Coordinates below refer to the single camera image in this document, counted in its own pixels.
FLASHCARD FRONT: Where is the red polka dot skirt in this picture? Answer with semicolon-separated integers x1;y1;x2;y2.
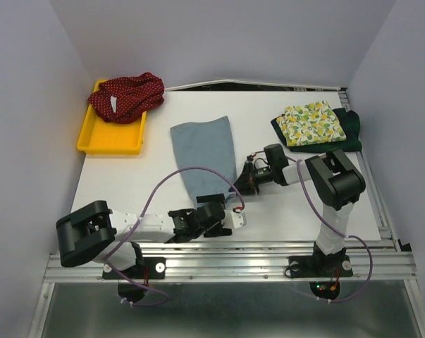
88;72;165;124

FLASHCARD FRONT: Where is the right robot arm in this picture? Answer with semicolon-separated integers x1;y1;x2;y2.
234;144;366;278

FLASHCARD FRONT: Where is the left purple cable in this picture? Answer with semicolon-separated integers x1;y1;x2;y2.
104;167;245;306

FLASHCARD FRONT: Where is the dark green skirt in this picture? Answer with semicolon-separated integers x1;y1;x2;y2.
271;108;362;154

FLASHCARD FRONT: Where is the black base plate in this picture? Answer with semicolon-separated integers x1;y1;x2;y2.
283;255;353;302
101;256;167;306

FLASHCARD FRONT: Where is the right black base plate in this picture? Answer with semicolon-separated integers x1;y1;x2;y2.
283;255;353;302

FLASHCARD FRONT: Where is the purple cable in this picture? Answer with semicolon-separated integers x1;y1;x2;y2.
247;149;374;304
104;167;245;306

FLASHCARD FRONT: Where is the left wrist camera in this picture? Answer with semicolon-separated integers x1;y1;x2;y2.
223;211;247;230

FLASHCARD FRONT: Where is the lemon print skirt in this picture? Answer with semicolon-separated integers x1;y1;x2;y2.
271;101;347;147

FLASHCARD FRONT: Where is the aluminium rail frame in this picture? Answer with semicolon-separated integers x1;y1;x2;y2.
30;91;425;337

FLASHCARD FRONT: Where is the light blue denim skirt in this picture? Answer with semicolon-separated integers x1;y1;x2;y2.
171;116;238;206

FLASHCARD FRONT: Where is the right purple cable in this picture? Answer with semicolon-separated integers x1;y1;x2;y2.
247;149;374;304

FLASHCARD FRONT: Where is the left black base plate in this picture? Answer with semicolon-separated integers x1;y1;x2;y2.
101;256;167;306

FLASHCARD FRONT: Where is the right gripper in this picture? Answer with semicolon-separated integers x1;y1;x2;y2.
228;161;274;195

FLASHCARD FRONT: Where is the yellow plastic tray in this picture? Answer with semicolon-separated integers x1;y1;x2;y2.
75;79;148;156

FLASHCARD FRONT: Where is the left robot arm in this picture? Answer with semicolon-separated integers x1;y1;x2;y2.
56;194;246;277

